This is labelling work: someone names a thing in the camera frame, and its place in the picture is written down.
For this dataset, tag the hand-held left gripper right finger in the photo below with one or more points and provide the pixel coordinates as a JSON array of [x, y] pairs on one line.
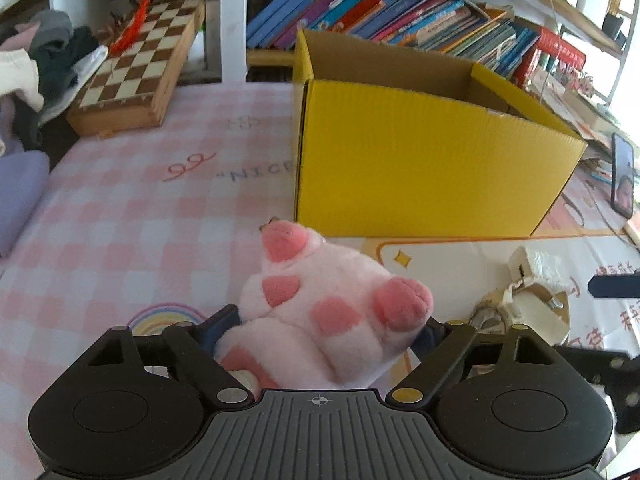
[[433, 338]]

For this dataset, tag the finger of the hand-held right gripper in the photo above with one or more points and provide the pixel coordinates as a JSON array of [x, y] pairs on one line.
[[595, 362], [615, 284]]

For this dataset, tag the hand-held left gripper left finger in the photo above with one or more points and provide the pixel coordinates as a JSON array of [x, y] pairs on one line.
[[222, 321]]

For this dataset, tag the pink plush toy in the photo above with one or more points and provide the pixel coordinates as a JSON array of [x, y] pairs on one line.
[[320, 300]]

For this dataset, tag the yellow cardboard box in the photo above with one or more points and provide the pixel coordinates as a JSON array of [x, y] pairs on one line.
[[425, 160]]

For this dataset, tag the cream plastic device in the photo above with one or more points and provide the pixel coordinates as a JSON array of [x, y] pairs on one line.
[[532, 292]]

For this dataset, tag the white printed mat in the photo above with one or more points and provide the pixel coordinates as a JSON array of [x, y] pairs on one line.
[[475, 265]]

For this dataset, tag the black smartphone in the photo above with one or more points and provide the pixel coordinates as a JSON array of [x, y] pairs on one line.
[[623, 175]]

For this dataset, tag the pink checkered cloth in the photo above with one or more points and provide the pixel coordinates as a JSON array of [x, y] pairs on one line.
[[135, 220]]

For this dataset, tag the stack of books and papers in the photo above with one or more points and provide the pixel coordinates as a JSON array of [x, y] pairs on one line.
[[580, 115]]

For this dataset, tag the purple cushion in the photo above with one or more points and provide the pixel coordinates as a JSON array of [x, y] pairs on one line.
[[20, 195]]

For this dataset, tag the red books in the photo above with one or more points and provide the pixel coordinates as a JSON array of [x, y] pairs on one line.
[[552, 52]]

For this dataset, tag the black cup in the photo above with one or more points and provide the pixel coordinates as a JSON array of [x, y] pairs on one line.
[[614, 25]]

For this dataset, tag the wooden chessboard box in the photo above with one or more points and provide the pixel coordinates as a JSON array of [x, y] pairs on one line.
[[135, 72]]

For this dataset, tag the red tassel ornament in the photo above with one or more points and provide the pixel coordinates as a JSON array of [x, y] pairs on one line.
[[132, 27]]

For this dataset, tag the pile of clothes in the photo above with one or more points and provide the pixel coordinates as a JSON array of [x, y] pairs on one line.
[[45, 70]]

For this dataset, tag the row of colourful books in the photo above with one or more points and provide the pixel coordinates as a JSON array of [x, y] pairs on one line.
[[380, 7]]

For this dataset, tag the white bookshelf frame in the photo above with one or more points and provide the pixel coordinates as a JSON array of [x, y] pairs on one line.
[[234, 20]]

